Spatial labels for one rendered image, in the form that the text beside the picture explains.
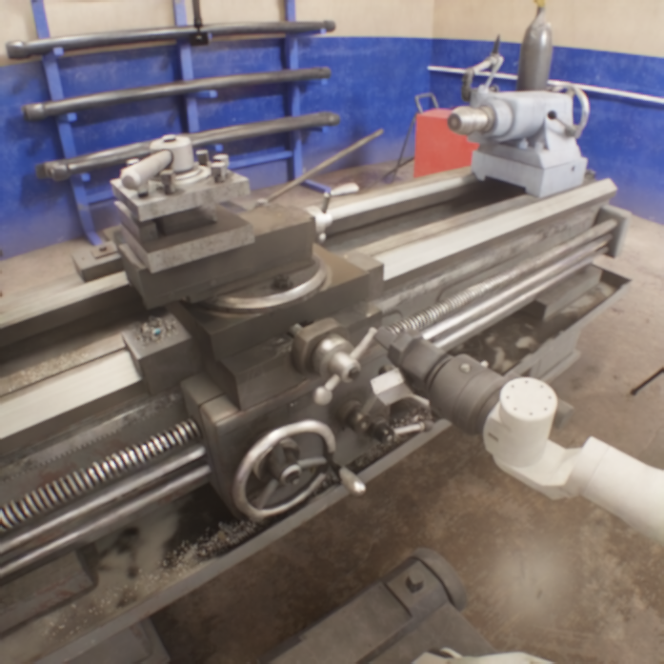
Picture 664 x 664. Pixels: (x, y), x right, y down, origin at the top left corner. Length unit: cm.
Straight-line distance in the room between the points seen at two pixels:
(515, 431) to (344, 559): 102
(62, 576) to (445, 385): 83
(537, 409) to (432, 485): 116
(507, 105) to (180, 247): 124
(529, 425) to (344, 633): 79
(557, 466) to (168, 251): 59
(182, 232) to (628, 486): 67
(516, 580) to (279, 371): 105
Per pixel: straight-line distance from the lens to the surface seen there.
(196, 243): 71
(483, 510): 167
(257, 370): 74
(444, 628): 126
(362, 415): 92
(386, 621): 123
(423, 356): 65
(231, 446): 82
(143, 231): 72
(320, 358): 73
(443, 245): 124
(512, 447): 60
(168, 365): 84
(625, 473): 58
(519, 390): 58
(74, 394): 85
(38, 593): 110
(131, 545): 116
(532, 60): 365
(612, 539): 176
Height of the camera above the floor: 132
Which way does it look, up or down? 34 degrees down
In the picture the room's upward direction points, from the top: 1 degrees counter-clockwise
